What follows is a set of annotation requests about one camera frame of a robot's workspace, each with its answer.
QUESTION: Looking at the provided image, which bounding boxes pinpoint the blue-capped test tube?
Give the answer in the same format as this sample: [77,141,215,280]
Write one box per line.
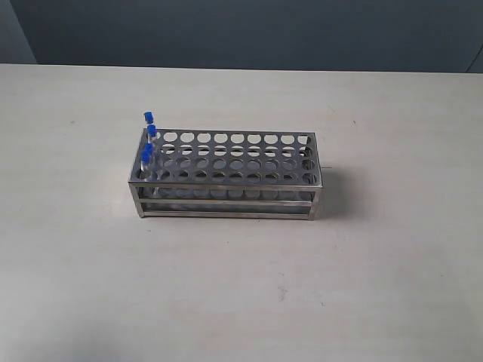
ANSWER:
[147,124,159,165]
[139,150,152,179]
[144,143,154,164]
[143,112,155,132]

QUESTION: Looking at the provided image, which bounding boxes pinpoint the stainless steel test tube rack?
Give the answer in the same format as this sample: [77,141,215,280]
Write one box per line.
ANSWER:
[128,128,323,220]

